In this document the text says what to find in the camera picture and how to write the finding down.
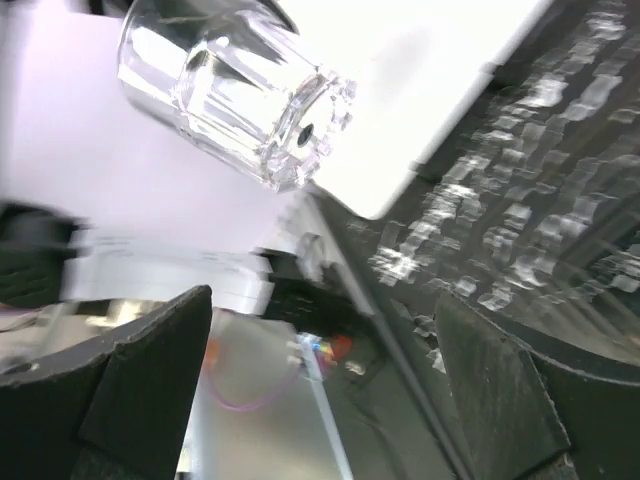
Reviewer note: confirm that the white board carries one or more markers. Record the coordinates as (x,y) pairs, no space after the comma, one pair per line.
(418,66)

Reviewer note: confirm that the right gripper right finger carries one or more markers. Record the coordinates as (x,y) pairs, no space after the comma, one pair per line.
(535,407)

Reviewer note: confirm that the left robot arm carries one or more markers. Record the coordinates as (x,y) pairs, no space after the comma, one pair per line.
(48,257)

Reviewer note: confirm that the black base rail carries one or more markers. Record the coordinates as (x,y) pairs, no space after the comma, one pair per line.
(388,385)

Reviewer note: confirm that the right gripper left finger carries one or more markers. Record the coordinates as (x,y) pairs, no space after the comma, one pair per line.
(115,406)

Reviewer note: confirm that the clear glass cup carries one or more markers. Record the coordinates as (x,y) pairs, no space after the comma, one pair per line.
(237,81)

